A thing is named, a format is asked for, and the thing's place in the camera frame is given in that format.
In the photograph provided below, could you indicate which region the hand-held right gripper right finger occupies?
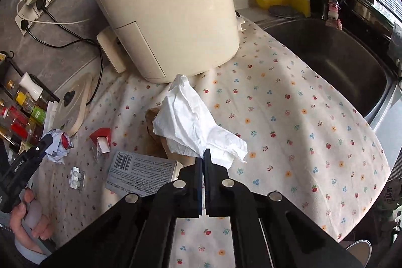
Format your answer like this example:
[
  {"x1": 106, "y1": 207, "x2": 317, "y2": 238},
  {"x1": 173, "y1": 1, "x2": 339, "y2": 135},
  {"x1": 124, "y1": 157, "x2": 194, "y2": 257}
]
[{"x1": 204, "y1": 149, "x2": 365, "y2": 268}]

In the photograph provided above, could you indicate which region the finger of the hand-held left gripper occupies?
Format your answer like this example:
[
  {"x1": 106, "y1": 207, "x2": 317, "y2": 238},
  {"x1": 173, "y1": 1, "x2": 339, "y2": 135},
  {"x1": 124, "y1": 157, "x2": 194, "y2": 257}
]
[{"x1": 30, "y1": 133, "x2": 64, "y2": 159}]

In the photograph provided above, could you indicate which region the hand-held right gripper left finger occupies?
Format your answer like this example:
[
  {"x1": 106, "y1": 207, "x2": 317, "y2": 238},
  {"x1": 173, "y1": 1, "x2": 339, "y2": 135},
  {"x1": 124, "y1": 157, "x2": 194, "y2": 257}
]
[{"x1": 41, "y1": 150, "x2": 206, "y2": 268}]

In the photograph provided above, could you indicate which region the white blue paper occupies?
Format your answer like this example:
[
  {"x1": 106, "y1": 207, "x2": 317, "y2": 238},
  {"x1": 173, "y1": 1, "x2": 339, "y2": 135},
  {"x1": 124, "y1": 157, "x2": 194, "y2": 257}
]
[{"x1": 42, "y1": 128, "x2": 75, "y2": 166}]

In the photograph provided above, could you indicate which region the white tissue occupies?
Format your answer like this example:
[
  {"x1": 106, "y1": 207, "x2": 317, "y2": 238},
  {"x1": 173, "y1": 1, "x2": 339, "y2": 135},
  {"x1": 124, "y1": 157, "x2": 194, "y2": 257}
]
[{"x1": 153, "y1": 74, "x2": 248, "y2": 169}]

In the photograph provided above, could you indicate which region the person's left forearm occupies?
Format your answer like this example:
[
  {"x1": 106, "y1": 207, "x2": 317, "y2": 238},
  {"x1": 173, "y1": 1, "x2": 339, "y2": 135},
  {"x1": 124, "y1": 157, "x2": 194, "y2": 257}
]
[{"x1": 0, "y1": 224, "x2": 55, "y2": 267}]

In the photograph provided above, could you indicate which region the person's left hand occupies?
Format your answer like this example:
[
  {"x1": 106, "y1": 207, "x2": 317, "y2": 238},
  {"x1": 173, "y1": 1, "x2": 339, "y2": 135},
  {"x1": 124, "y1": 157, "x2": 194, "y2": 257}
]
[{"x1": 9, "y1": 188, "x2": 54, "y2": 242}]

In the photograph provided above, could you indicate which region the row of condiment bottles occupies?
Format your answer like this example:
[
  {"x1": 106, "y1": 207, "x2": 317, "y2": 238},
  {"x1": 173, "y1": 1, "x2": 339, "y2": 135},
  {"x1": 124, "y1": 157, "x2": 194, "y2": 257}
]
[{"x1": 0, "y1": 80, "x2": 48, "y2": 157}]

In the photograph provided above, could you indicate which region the clear blister pack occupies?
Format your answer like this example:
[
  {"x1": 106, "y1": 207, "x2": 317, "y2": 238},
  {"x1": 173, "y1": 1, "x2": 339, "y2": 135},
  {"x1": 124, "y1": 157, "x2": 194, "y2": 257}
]
[{"x1": 69, "y1": 166, "x2": 86, "y2": 191}]

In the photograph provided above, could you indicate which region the cream flat appliance black knob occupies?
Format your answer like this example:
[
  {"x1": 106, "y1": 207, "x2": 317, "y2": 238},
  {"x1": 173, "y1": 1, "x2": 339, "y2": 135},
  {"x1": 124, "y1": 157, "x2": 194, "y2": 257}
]
[{"x1": 47, "y1": 73, "x2": 95, "y2": 137}]

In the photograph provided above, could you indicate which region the red white carton piece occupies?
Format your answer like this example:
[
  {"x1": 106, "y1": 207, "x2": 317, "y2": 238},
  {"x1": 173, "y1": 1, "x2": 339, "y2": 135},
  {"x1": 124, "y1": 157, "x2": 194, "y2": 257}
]
[{"x1": 89, "y1": 127, "x2": 113, "y2": 159}]

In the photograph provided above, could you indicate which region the blue grey cardboard box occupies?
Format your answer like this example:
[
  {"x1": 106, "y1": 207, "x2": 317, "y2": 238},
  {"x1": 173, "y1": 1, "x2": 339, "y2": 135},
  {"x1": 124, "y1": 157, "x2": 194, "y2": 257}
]
[{"x1": 104, "y1": 150, "x2": 183, "y2": 197}]

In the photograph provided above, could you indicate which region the white slim bottle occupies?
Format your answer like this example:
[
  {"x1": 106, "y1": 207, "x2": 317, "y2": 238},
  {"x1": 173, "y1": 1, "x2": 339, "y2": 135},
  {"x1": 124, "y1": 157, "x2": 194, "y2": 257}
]
[{"x1": 18, "y1": 71, "x2": 48, "y2": 103}]

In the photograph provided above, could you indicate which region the floral white tablecloth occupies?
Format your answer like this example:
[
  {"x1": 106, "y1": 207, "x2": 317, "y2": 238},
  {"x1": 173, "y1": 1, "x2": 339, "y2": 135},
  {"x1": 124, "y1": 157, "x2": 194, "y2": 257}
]
[{"x1": 28, "y1": 19, "x2": 392, "y2": 268}]

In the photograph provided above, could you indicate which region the steel sink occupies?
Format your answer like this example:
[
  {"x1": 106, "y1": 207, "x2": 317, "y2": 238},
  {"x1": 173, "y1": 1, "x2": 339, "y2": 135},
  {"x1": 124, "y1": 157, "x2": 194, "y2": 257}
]
[{"x1": 254, "y1": 17, "x2": 402, "y2": 131}]

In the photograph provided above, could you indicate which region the printed plastic bag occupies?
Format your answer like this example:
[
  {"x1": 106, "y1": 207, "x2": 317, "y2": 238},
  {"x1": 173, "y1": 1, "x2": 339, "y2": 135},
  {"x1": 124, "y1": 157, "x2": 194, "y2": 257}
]
[{"x1": 381, "y1": 177, "x2": 402, "y2": 212}]

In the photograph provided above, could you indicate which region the cream air fryer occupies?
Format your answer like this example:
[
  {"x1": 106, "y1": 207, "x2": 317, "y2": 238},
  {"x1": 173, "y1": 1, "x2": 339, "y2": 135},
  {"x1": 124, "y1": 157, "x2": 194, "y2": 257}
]
[{"x1": 84, "y1": 0, "x2": 242, "y2": 84}]

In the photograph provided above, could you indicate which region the metal sink strainer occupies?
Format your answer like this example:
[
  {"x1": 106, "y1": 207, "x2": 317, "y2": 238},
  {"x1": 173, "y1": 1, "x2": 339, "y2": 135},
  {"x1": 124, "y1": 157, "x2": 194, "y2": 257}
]
[{"x1": 269, "y1": 6, "x2": 299, "y2": 19}]

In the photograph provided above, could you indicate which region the yellow sponge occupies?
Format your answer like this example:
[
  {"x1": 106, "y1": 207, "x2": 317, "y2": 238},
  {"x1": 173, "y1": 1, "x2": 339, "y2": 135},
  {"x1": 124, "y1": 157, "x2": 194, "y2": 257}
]
[{"x1": 290, "y1": 0, "x2": 312, "y2": 18}]

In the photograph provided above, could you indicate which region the small pink bottle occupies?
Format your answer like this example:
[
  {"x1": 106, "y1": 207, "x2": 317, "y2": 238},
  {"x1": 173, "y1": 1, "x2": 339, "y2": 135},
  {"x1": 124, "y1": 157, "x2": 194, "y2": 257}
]
[{"x1": 320, "y1": 0, "x2": 342, "y2": 29}]

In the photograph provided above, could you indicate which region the black wire condiment rack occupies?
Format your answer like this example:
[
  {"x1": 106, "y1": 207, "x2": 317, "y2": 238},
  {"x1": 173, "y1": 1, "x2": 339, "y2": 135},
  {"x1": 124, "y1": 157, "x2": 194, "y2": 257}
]
[{"x1": 0, "y1": 51, "x2": 61, "y2": 105}]

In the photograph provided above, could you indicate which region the black power cable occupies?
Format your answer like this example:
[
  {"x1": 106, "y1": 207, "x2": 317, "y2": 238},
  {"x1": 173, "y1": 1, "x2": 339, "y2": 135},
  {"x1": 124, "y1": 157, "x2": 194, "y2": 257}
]
[
  {"x1": 20, "y1": 21, "x2": 99, "y2": 45},
  {"x1": 34, "y1": 1, "x2": 105, "y2": 105}
]

